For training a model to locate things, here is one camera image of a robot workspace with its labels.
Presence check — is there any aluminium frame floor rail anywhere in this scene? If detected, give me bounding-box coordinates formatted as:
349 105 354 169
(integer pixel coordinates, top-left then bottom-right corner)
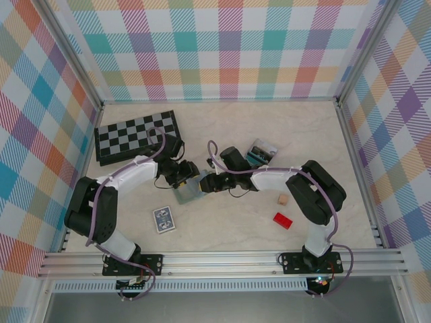
335 102 385 249
100 96 340 104

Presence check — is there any aluminium mounting rail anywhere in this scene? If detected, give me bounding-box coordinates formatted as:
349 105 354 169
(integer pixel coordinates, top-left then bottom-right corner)
36 248 410 279

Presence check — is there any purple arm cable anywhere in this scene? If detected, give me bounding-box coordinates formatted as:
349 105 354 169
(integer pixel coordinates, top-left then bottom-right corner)
206 140 354 300
85 127 168 302

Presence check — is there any black grey chessboard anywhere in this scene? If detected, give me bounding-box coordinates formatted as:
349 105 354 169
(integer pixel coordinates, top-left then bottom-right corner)
94 110 184 168

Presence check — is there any red plastic block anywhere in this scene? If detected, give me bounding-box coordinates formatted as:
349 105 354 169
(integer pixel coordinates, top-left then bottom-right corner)
272 212 294 231

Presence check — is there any thin black camera cable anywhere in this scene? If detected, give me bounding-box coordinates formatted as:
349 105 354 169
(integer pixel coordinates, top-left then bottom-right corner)
154 176 176 190
228 187 253 200

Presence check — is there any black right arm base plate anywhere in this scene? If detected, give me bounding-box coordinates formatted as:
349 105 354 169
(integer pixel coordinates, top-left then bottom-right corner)
279 251 345 275

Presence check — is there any slotted grey cable duct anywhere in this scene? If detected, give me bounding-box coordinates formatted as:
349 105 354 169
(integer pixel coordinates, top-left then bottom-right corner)
53 280 310 293

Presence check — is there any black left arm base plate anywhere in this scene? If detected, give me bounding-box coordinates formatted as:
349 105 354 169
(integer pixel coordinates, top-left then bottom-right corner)
102 253 164 277

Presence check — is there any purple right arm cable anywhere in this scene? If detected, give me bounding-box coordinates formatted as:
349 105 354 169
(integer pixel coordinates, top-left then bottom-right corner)
206 140 354 300

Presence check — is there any blue playing card deck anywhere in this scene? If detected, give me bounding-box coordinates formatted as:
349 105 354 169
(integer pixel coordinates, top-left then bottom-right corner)
152 205 177 234

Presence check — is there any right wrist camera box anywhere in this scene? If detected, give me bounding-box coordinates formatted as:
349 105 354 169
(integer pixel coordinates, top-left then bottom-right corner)
220 146 251 170

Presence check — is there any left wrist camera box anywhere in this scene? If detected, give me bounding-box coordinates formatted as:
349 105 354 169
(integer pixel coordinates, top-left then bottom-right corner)
164 134 186 158

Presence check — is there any clear acrylic card box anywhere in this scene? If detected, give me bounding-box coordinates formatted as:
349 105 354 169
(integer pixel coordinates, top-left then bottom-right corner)
246 137 281 170

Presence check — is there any small circuit board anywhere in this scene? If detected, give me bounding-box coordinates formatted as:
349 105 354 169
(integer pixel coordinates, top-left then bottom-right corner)
307 275 330 289
115 277 150 292

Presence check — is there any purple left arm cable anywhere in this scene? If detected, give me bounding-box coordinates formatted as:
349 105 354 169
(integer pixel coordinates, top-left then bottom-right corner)
85 127 168 302

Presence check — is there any aluminium frame post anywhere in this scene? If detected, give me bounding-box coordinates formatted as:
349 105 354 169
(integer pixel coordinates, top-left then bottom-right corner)
42 0 104 108
335 0 403 105

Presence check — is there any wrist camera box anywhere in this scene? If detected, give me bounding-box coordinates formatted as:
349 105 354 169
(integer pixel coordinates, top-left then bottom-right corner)
220 146 251 170
164 134 186 158

